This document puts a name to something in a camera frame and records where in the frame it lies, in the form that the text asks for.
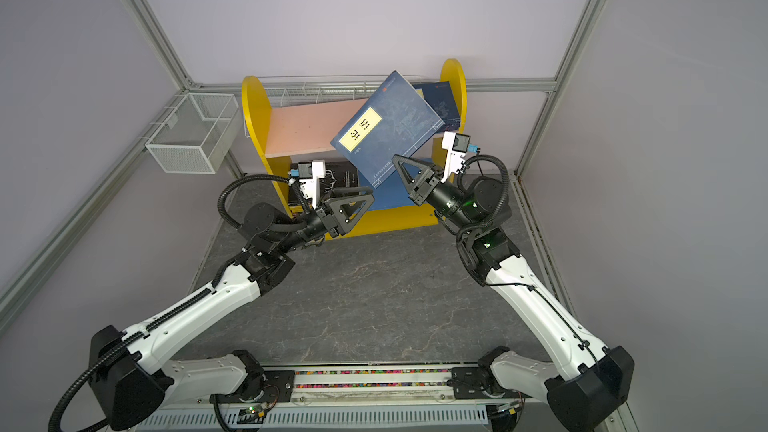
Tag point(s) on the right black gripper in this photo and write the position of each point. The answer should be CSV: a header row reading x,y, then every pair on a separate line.
x,y
438,193

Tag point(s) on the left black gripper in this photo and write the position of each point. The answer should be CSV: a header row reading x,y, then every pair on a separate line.
x,y
328,221

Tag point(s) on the black yellow title book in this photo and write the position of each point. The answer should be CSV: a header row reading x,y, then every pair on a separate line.
x,y
340,174

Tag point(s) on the navy book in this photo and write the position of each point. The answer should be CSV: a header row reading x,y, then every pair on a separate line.
x,y
439,97
395,120

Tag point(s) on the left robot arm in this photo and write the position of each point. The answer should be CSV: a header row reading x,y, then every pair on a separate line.
x,y
125,369

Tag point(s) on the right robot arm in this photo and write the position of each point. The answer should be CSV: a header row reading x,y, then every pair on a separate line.
x,y
492,260

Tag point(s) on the yellow bookshelf pink blue shelves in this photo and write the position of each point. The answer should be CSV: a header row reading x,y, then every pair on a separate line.
x,y
375,221

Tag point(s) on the white mesh box basket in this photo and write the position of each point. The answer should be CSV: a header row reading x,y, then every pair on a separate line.
x,y
197,133

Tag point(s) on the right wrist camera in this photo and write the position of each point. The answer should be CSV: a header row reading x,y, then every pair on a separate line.
x,y
457,146

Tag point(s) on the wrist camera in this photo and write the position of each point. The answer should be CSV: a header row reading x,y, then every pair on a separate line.
x,y
457,146
308,177

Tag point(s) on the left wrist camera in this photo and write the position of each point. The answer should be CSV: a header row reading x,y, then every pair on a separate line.
x,y
308,177

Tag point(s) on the white wire rack basket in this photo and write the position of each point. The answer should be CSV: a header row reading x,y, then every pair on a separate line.
x,y
312,91

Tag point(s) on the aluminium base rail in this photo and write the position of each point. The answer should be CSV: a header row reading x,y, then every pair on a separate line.
x,y
372,379

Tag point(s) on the white vented cable duct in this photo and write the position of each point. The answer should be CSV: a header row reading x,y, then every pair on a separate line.
x,y
374,418

